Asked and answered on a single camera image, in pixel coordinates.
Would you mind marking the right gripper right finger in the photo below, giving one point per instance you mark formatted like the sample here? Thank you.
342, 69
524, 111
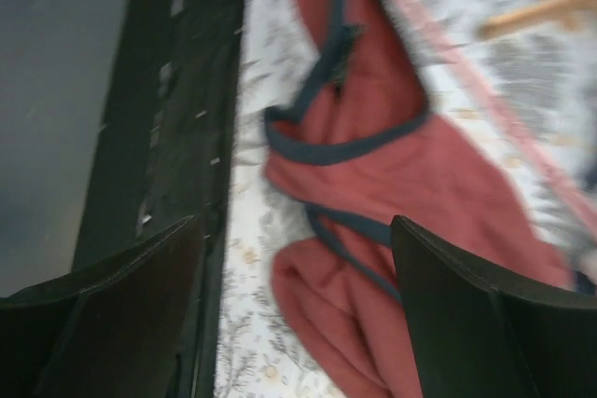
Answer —
480, 330

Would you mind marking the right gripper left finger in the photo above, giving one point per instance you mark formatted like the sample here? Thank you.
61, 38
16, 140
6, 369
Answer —
109, 330

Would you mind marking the red tank top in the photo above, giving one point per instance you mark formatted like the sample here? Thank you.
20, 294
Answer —
359, 145

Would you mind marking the floral table mat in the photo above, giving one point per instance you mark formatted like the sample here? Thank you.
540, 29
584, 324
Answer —
545, 74

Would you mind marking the wooden clothes rack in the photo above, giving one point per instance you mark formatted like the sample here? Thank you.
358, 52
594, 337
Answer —
539, 12

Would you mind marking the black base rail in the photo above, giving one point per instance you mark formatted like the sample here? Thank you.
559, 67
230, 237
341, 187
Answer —
164, 153

